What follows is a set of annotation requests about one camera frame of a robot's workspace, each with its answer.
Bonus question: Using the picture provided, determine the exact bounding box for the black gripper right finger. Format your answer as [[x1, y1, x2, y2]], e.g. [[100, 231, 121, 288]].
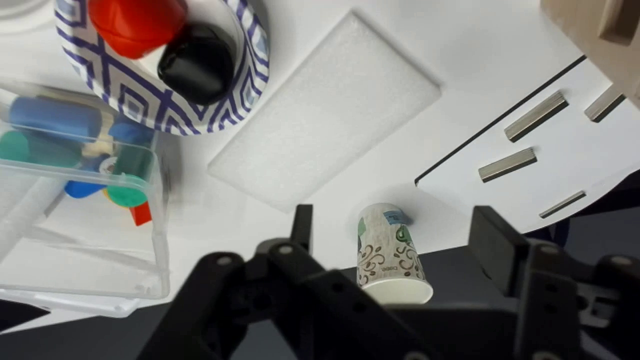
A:
[[466, 204, 640, 360]]

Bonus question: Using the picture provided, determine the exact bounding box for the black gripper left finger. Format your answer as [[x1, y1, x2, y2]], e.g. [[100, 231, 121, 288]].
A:
[[136, 203, 435, 360]]

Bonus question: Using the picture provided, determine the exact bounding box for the white styrofoam sheet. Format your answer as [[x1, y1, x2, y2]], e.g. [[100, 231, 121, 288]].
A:
[[206, 9, 443, 213]]

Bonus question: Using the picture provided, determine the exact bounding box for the wooden shape sorter box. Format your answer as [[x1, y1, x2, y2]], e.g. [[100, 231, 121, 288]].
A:
[[538, 0, 640, 112]]

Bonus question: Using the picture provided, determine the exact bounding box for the grey metal block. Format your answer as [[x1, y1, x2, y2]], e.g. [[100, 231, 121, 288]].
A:
[[538, 191, 587, 221], [584, 83, 627, 124], [504, 90, 570, 145], [476, 146, 538, 184]]

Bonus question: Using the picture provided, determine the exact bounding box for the patterned paper cup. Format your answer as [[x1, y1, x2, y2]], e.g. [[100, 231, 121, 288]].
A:
[[354, 200, 435, 306]]

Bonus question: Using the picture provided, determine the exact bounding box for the small red toy piece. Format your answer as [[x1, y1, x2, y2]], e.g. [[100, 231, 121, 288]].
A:
[[128, 200, 153, 228]]

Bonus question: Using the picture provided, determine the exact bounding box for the green toy disc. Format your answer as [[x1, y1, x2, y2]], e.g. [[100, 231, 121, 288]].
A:
[[104, 184, 149, 209]]

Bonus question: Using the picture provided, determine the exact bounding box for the clear plastic container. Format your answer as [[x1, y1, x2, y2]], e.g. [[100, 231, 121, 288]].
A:
[[0, 79, 172, 317]]

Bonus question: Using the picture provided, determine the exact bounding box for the blue toy disc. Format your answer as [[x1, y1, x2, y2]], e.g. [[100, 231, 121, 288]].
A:
[[61, 179, 108, 200]]

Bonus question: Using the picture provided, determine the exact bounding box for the black toy block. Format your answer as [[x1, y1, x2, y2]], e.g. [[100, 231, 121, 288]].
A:
[[155, 23, 237, 106]]

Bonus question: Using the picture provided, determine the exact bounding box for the teal toy block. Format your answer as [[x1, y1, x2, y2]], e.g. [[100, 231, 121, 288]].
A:
[[0, 129, 82, 168]]

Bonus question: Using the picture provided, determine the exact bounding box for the blue cylinder block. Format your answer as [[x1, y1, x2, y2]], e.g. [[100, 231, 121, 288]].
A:
[[7, 96, 104, 146]]

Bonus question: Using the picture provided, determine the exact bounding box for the red toy block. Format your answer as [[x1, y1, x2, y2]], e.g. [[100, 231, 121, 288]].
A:
[[87, 0, 189, 61]]

